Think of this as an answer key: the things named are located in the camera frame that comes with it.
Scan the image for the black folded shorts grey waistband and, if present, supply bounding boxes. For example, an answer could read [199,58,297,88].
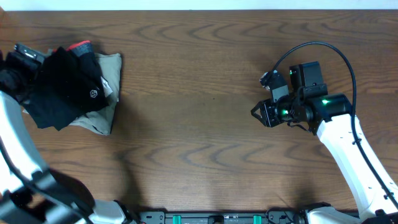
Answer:
[49,40,101,75]

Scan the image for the black pants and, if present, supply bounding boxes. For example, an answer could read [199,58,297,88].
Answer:
[22,54,108,130]

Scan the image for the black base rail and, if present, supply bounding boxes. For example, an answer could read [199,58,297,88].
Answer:
[133,210,361,224]

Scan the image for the right black cable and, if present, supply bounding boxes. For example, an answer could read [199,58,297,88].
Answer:
[270,41,398,209]

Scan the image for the white folded garment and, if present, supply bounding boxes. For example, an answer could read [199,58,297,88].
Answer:
[101,77,113,98]

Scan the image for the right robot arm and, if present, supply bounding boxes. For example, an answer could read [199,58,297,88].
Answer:
[251,94,397,223]

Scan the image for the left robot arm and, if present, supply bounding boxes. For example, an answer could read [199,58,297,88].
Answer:
[1,48,132,223]

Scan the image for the khaki folded garment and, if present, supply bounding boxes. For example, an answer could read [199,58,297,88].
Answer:
[22,49,123,136]

